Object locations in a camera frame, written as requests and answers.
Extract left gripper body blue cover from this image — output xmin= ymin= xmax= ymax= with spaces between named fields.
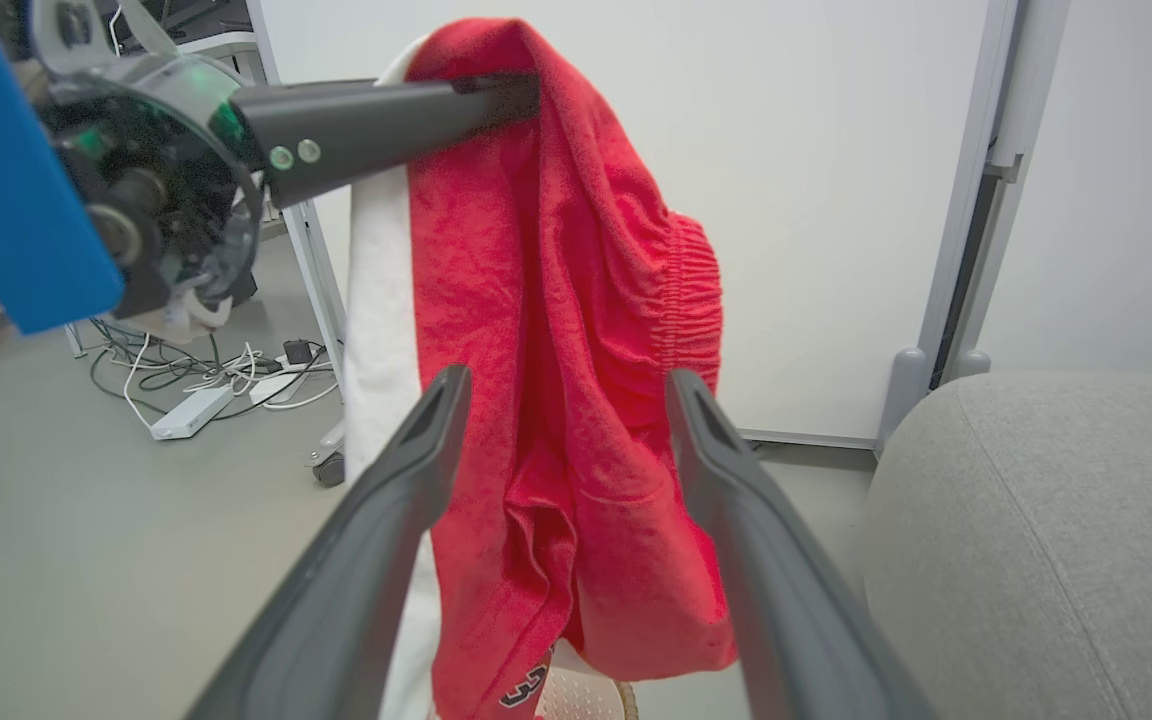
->
xmin=0 ymin=0 xmax=269 ymax=336

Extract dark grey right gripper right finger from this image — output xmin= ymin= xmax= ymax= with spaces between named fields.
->
xmin=664 ymin=368 xmax=939 ymax=720

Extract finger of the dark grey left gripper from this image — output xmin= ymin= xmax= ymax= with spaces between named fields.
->
xmin=232 ymin=72 xmax=541 ymax=211

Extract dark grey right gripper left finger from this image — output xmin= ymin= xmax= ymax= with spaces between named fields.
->
xmin=184 ymin=364 xmax=474 ymax=720

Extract red shorts with white stripe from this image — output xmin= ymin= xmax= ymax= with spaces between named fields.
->
xmin=344 ymin=17 xmax=739 ymax=720

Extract cream perforated laundry basket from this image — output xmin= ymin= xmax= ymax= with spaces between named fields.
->
xmin=536 ymin=640 xmax=639 ymax=720

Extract white desk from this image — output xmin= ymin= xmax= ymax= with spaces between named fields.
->
xmin=176 ymin=28 xmax=269 ymax=87

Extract short white power strip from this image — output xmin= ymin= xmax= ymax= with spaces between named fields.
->
xmin=248 ymin=370 xmax=312 ymax=406

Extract long white power strip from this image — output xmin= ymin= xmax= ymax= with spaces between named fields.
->
xmin=150 ymin=385 xmax=235 ymax=441

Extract grey sofa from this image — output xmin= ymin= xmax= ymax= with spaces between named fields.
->
xmin=864 ymin=370 xmax=1152 ymax=720

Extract wide white partition panel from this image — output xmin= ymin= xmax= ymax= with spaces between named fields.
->
xmin=244 ymin=0 xmax=1027 ymax=491

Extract narrow white partition panel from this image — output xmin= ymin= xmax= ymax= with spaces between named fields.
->
xmin=936 ymin=0 xmax=1152 ymax=383

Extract black floor cable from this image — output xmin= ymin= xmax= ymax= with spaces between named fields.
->
xmin=88 ymin=318 xmax=329 ymax=423

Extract white floor cable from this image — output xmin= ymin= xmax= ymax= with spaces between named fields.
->
xmin=121 ymin=335 xmax=339 ymax=433

